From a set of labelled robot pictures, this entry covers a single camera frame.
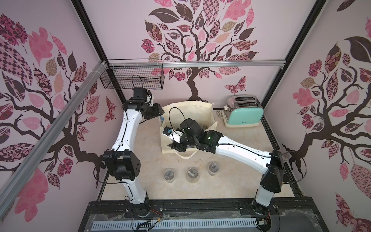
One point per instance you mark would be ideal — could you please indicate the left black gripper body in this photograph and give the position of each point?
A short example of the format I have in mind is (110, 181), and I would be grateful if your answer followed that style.
(151, 111)

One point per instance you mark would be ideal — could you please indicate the cream canvas tote bag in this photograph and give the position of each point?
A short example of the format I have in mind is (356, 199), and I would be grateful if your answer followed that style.
(181, 122)

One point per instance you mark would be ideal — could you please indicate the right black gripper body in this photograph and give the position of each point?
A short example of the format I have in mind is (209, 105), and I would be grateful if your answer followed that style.
(179, 145)

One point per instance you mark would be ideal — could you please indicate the white slotted cable duct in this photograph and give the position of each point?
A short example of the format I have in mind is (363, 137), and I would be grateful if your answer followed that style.
(173, 225)

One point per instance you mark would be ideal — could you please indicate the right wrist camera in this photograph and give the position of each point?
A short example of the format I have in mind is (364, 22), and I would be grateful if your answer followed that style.
(174, 135)

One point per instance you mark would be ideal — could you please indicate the aluminium rail back wall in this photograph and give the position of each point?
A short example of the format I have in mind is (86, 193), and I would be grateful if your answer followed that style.
(196, 64)

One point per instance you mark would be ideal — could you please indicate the clear seed jar grey lid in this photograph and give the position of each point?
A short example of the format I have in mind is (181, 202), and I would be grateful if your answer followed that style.
(169, 176)

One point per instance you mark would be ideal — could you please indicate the black wire basket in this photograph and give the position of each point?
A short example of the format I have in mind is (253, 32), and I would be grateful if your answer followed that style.
(125, 74)

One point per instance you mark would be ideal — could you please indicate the aluminium rail wall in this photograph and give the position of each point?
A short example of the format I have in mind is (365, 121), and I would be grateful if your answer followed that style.
(23, 173)
(196, 64)

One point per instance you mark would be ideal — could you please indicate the clear seed jar dark lid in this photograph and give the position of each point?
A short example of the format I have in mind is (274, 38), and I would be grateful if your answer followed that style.
(213, 168)

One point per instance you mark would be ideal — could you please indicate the black base frame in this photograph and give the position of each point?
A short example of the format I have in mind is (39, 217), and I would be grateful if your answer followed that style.
(298, 214)

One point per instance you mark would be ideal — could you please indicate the mint green toaster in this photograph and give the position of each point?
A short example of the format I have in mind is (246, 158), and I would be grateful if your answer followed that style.
(242, 111)

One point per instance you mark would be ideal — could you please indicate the aluminium rail left wall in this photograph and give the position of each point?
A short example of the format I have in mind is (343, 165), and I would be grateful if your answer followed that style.
(23, 173)

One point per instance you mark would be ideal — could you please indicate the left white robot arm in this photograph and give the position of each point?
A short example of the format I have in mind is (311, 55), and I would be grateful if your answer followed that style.
(121, 161)

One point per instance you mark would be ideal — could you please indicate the clear seed jar striped lid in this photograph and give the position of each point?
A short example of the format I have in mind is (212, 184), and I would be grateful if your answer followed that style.
(192, 175)

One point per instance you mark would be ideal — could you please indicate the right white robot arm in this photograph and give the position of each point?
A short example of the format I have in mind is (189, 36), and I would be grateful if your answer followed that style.
(270, 164)

